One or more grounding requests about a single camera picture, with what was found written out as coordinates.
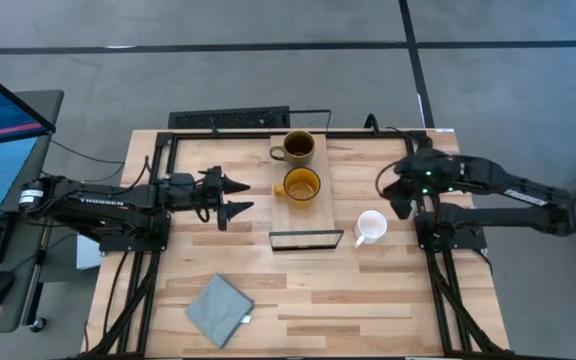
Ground grey computer desk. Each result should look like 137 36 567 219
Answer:
0 89 65 336

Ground amber yellow glass mug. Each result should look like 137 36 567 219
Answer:
272 167 322 210

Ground wooden shelf with black frame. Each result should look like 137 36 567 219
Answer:
268 109 346 252

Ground white box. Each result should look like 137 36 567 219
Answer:
75 233 105 271

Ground black metal table frame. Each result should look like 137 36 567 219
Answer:
67 127 514 360

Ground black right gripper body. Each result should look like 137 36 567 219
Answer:
396 148 462 199

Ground thin black cables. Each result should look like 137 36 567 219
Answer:
47 139 127 184

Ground grey folded cloth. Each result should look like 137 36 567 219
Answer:
184 272 256 350

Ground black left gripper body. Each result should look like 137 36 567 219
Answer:
195 166 230 232

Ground green glazed ceramic mug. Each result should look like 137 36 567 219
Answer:
269 129 317 169

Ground small white mug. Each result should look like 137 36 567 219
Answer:
353 209 389 249

